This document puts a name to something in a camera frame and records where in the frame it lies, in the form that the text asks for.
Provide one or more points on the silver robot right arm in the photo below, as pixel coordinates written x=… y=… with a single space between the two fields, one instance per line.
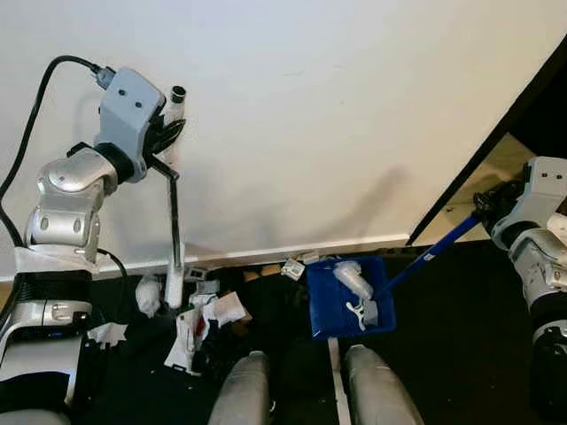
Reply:
x=540 y=257

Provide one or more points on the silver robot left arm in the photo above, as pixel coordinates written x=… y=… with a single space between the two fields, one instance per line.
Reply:
x=66 y=204

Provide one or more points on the white crumpled paper ball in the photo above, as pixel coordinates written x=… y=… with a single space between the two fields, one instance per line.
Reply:
x=149 y=297

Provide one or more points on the small brown cardboard scrap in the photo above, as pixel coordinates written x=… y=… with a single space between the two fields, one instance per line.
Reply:
x=252 y=273

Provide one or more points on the white plastic bottle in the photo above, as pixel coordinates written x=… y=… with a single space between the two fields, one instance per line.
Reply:
x=353 y=279

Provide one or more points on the white folded tissue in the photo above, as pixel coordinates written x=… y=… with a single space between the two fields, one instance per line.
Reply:
x=230 y=308

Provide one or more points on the white plastic clip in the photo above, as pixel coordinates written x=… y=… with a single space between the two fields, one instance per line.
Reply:
x=361 y=314

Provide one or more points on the small white label card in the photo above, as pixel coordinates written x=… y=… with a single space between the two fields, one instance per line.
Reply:
x=293 y=269

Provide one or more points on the grey robot right leg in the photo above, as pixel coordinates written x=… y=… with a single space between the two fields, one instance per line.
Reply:
x=381 y=394

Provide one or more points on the grey robot leg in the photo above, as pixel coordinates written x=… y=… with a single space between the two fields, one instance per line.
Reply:
x=239 y=394
x=381 y=394

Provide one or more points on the grey robot left leg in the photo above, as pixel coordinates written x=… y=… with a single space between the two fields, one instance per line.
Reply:
x=239 y=394

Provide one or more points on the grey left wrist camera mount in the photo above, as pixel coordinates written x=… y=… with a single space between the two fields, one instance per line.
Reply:
x=128 y=111

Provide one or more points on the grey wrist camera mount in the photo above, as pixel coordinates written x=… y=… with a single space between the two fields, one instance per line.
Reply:
x=128 y=111
x=545 y=186

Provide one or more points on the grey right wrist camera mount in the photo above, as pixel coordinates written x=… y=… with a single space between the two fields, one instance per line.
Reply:
x=545 y=186

